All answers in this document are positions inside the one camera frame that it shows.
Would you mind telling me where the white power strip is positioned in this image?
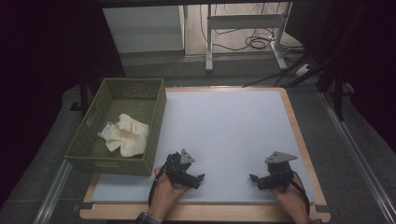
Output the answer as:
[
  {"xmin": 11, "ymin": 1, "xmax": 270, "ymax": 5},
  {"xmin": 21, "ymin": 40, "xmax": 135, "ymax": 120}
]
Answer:
[{"xmin": 293, "ymin": 63, "xmax": 314, "ymax": 77}]

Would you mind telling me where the aluminium rail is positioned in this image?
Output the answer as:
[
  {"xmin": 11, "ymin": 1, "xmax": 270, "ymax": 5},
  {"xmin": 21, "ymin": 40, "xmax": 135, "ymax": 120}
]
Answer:
[
  {"xmin": 320, "ymin": 91, "xmax": 396, "ymax": 224},
  {"xmin": 32, "ymin": 160, "xmax": 73, "ymax": 224}
]

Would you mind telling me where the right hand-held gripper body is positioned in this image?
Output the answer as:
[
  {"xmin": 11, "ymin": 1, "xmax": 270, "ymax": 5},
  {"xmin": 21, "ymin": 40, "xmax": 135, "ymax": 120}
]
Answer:
[{"xmin": 264, "ymin": 151, "xmax": 298, "ymax": 189}]

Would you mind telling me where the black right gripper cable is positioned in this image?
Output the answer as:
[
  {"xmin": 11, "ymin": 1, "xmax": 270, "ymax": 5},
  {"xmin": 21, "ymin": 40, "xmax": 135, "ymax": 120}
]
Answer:
[{"xmin": 290, "ymin": 171, "xmax": 312, "ymax": 217}]

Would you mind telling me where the person's right hand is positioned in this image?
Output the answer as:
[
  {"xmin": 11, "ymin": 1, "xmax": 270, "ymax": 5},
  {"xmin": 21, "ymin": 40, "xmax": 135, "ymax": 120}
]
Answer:
[{"xmin": 271, "ymin": 183, "xmax": 310, "ymax": 224}]

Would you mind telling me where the white metal desk frame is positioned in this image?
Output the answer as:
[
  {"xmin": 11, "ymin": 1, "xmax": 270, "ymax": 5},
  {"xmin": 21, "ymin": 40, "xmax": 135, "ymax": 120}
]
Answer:
[{"xmin": 205, "ymin": 2, "xmax": 293, "ymax": 73}]

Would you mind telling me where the cream patterned cloth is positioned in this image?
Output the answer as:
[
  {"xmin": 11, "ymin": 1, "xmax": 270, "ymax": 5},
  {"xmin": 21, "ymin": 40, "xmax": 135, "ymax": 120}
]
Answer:
[{"xmin": 98, "ymin": 113, "xmax": 150, "ymax": 159}]

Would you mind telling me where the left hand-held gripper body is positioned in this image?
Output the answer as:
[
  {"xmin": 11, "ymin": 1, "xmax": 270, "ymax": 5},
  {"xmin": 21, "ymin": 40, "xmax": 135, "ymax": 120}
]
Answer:
[{"xmin": 164, "ymin": 148, "xmax": 200, "ymax": 188}]

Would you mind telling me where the black tripod stand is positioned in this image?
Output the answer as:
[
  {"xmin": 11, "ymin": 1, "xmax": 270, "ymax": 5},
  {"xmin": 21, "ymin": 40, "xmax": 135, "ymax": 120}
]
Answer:
[{"xmin": 317, "ymin": 3, "xmax": 358, "ymax": 122}]

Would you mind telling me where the black metal stand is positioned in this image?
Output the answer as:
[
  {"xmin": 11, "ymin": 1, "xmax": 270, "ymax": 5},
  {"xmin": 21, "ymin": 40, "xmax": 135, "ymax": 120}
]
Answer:
[{"xmin": 69, "ymin": 74, "xmax": 95, "ymax": 119}]

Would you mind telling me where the white cabinet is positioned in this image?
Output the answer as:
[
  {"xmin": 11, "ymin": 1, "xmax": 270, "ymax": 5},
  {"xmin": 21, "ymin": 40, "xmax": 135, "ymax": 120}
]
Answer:
[{"xmin": 102, "ymin": 5, "xmax": 187, "ymax": 55}]

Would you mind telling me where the black floor cable bundle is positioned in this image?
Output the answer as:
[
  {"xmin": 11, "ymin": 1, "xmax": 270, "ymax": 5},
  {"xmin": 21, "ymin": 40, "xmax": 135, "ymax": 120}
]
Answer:
[{"xmin": 199, "ymin": 2, "xmax": 305, "ymax": 54}]

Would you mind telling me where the green woven plastic basket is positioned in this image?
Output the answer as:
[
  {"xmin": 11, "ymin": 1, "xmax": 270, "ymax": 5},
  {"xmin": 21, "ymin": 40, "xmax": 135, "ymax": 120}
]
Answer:
[{"xmin": 64, "ymin": 77, "xmax": 167, "ymax": 177}]

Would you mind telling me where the person's left hand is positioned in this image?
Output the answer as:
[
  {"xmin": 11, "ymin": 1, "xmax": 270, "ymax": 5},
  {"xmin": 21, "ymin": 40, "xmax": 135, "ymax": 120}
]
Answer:
[{"xmin": 148, "ymin": 167, "xmax": 191, "ymax": 218}]

